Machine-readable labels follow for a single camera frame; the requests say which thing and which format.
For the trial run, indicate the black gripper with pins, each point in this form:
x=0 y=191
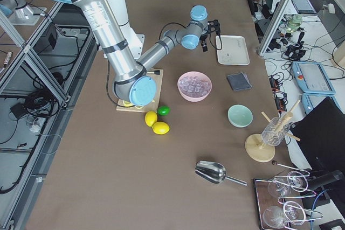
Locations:
x=204 y=40

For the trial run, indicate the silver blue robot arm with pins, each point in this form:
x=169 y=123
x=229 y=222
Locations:
x=131 y=82

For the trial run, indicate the pink bowl of ice cubes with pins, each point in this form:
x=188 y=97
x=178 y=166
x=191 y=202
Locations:
x=194 y=86

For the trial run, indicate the wooden cup tree stand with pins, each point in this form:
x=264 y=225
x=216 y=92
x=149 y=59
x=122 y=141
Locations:
x=254 y=145

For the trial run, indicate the steel ice scoop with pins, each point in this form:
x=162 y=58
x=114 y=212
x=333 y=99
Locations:
x=215 y=173

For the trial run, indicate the cream rectangular tray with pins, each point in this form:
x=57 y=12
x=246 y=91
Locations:
x=232 y=50

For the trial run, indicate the grey folded cloth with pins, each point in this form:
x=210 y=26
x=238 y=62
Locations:
x=239 y=81

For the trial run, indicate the green lime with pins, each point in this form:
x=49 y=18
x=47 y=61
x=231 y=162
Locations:
x=163 y=110

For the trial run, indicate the wooden cutting board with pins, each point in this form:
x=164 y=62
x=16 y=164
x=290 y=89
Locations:
x=153 y=105

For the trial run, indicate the green ceramic bowl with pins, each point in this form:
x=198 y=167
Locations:
x=239 y=116

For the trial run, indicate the yellow lemon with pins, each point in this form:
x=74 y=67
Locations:
x=150 y=118
x=160 y=128

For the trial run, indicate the blue teach pendant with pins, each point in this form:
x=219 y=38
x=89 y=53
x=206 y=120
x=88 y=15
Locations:
x=310 y=101
x=311 y=77

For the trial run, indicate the clear textured glass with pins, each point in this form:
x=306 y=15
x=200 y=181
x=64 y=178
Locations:
x=272 y=135

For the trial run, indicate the wine glass in holder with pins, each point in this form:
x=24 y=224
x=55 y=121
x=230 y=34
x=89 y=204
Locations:
x=283 y=185

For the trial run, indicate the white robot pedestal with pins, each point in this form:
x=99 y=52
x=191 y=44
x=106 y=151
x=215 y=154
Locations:
x=135 y=41

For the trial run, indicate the aluminium frame post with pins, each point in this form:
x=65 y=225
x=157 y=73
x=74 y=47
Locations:
x=272 y=27

